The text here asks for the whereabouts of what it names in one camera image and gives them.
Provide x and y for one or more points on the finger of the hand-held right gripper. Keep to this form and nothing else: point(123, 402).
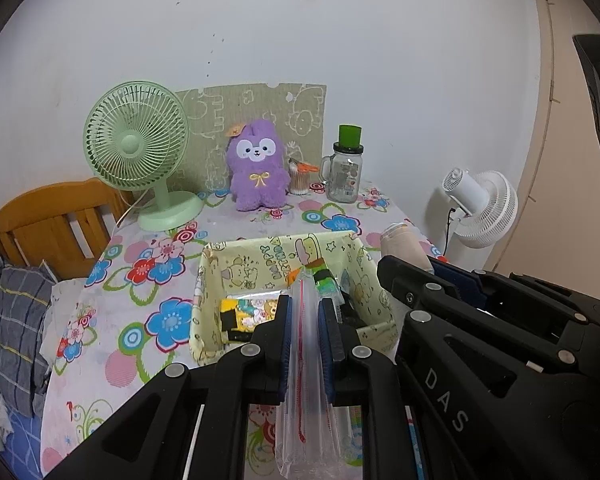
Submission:
point(462, 280)
point(415, 282)

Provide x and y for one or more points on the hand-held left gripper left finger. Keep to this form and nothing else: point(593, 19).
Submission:
point(280, 345)

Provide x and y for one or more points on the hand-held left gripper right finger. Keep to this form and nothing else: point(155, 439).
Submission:
point(327, 345)

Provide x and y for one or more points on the clear zip bag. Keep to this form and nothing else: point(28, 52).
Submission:
point(305, 360)

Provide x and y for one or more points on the beige cloth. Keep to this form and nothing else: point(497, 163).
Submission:
point(402, 247)

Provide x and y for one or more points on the cartoon printed tissue pack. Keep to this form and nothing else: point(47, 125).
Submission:
point(255, 312)

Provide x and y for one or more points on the green orange black packet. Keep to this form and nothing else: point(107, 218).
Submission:
point(325, 285)

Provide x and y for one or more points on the yellow printed fabric storage box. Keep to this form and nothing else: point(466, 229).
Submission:
point(250, 260)

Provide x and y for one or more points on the white standing fan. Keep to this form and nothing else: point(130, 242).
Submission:
point(490, 210)

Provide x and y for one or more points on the glass jar mug green lid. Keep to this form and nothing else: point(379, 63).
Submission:
point(344, 180)

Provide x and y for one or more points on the floral tablecloth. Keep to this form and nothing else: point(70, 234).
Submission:
point(130, 360)

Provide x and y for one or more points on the beige door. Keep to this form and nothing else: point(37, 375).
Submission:
point(555, 160)

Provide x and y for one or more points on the cotton swab cup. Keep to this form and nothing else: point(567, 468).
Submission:
point(299, 183)

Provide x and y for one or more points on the orange scissors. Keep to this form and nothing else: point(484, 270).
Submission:
point(307, 166)

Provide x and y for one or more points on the purple plush toy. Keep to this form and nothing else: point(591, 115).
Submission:
point(257, 185)

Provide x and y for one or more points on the white bedding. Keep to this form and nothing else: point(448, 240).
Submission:
point(62, 310)

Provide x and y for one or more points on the green printed board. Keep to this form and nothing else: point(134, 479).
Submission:
point(205, 115)

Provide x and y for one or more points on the green desk fan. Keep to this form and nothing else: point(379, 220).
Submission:
point(130, 145)

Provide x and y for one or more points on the grey plaid pillow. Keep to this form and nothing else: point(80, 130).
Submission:
point(10, 320)

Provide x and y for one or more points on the wooden bed headboard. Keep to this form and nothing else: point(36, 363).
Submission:
point(35, 220)

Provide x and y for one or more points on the blue bed sheet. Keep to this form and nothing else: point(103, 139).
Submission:
point(20, 440)

